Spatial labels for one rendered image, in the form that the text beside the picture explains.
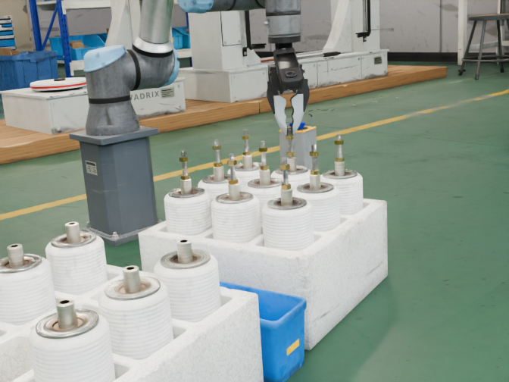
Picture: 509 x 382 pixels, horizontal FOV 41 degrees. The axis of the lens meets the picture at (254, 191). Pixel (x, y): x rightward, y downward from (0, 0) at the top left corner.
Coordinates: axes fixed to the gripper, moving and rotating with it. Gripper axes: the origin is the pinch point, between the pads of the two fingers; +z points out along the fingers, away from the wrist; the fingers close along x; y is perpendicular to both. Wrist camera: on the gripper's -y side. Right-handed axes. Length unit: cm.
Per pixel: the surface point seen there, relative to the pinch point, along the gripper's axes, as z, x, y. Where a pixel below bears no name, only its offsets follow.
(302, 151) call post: 8.4, -4.6, 14.2
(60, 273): 14, 44, -41
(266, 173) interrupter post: 7.2, 6.5, -10.1
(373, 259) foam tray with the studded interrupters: 27.5, -15.3, -11.9
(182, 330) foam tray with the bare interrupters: 17, 23, -59
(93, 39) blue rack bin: -6, 123, 530
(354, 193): 12.8, -11.9, -10.7
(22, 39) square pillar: -8, 212, 615
